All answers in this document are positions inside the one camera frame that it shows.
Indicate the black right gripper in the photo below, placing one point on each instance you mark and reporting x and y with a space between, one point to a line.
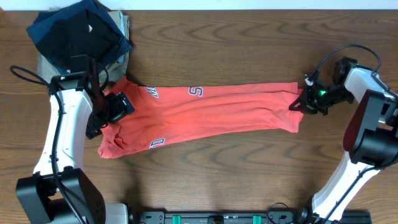
306 102

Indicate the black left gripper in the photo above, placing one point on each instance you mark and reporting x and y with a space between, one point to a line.
119 110

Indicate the red printed t-shirt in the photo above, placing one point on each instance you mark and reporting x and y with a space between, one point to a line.
168 115

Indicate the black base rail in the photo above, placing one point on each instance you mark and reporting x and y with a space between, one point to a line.
159 217

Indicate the navy blue folded garment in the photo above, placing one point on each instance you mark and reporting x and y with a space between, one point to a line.
45 19

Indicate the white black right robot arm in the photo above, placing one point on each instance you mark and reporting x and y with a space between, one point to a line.
369 143

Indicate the light blue folded garment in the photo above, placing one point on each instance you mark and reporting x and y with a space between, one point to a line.
122 40

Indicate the black folded garment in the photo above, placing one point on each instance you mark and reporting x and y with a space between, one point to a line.
84 33

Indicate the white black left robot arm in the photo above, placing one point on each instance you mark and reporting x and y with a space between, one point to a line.
59 191

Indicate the khaki folded garment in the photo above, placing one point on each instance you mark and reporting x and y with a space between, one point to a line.
116 70

